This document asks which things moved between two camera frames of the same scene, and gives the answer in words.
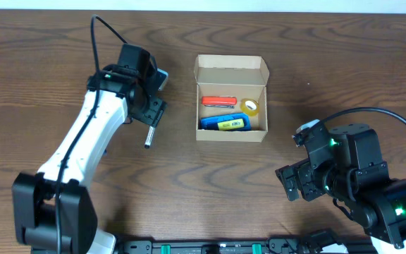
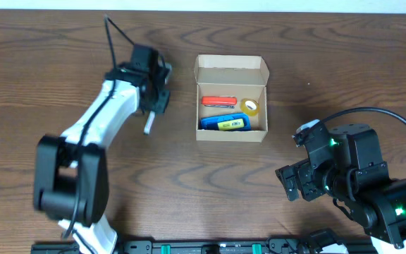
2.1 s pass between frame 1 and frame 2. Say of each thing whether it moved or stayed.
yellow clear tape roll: stayed
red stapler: stayed
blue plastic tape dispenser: stayed
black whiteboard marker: moved
